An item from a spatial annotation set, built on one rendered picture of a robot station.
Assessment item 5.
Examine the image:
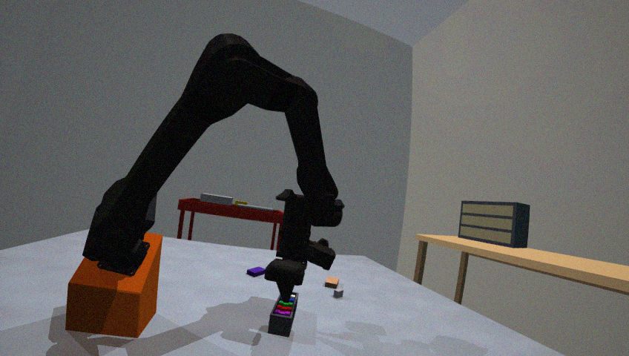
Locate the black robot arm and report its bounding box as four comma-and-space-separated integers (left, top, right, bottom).
82, 33, 345, 276

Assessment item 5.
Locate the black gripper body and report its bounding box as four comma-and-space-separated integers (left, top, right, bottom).
264, 224, 311, 286

